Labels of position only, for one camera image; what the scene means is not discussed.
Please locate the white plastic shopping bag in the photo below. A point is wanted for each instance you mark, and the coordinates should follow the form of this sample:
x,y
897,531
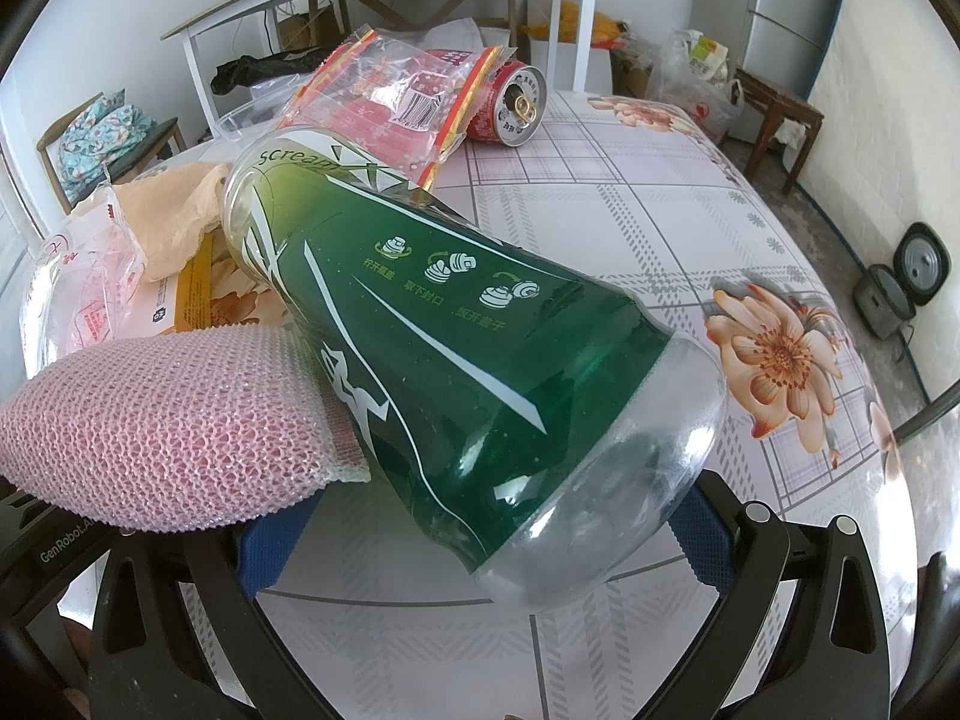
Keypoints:
x,y
697,90

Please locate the clear plastic container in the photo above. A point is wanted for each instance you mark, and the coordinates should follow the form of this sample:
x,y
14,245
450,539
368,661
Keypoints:
x,y
240,120

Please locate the white pillow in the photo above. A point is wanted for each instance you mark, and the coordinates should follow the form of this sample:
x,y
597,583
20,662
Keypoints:
x,y
450,34

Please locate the black bag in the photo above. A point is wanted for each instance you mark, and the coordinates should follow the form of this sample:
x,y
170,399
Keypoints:
x,y
247,71

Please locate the white refrigerator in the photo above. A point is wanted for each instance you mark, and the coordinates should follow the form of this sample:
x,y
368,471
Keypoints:
x,y
787,7

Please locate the yellow paper packet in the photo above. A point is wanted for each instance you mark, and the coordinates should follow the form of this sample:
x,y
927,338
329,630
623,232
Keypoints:
x,y
187,285

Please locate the wooden chair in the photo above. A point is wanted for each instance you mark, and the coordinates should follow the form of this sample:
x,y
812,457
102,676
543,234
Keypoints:
x,y
161,135

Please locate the beige crumpled paper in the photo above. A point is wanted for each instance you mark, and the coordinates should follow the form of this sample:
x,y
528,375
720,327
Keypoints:
x,y
165,217

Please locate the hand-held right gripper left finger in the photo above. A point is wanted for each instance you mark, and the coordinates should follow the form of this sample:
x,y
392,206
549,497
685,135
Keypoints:
x,y
270,551

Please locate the red drink can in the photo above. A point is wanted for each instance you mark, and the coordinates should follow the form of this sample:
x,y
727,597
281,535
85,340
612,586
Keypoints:
x,y
499,105

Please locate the yellow plush toy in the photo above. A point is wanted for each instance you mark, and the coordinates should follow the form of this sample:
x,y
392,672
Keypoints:
x,y
600,26

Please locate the floral cushion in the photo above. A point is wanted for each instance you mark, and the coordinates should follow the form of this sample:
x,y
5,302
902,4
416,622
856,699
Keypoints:
x,y
97,135

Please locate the green plastic bottle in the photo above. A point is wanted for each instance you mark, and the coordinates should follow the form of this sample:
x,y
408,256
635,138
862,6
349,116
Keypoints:
x,y
450,360

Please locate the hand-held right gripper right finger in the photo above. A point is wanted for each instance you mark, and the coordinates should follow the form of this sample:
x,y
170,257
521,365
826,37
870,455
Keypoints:
x,y
705,547

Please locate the cardboard box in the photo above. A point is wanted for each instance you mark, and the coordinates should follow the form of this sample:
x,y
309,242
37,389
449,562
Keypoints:
x,y
307,30

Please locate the clear red printed zip bag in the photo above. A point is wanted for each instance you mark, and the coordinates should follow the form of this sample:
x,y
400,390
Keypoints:
x,y
375,97

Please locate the wooden stool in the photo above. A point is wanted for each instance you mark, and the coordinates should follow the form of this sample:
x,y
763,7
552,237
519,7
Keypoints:
x,y
780,101

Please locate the clear crumpled plastic bag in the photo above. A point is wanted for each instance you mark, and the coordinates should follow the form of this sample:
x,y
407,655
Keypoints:
x,y
82,285

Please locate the white carton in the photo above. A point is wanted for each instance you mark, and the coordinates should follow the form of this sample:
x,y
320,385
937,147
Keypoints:
x,y
555,64

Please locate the pink mesh sponge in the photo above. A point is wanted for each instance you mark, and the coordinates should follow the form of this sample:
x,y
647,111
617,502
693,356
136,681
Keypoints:
x,y
150,427

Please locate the black rice cooker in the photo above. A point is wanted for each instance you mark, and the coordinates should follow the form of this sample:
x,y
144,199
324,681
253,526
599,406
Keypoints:
x,y
889,300

